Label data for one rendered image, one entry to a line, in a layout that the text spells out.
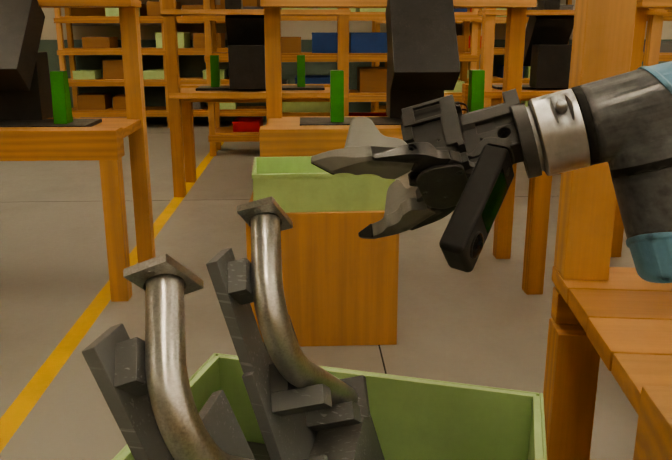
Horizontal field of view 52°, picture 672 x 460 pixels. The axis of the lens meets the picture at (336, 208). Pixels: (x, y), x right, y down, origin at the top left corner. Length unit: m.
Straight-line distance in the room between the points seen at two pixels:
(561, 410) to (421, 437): 0.75
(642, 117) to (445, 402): 0.41
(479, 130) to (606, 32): 0.75
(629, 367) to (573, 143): 0.56
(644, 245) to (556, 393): 0.94
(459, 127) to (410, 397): 0.36
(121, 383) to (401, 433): 0.45
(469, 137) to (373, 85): 7.22
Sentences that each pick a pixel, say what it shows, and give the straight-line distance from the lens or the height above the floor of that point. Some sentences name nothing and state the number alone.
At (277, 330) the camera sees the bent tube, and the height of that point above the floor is 1.10.
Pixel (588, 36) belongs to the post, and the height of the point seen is 1.36.
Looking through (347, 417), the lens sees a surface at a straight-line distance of 0.80.
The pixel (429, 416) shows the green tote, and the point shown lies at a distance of 0.88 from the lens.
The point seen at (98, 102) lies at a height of 0.37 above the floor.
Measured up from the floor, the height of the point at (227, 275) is 1.14.
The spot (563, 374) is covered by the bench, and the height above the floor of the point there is 0.67.
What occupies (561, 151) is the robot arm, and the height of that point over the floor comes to 1.26.
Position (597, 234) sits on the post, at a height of 0.98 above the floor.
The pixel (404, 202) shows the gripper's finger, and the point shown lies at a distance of 0.71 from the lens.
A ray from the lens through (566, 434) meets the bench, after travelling 1.64.
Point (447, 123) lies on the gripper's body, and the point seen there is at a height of 1.28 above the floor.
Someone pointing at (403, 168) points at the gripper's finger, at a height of 1.25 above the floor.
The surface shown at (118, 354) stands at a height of 1.13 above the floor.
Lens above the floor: 1.37
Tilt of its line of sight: 14 degrees down
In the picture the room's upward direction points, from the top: straight up
